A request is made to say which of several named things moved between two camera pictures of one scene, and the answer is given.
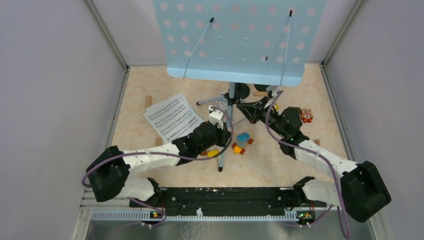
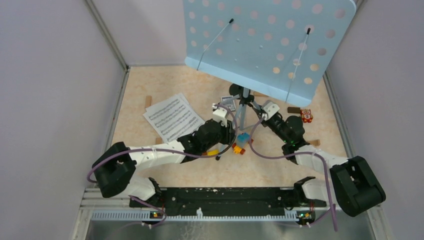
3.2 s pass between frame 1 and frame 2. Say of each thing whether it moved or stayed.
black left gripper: stayed
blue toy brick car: stayed
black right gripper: moved
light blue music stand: moved
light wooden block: stayed
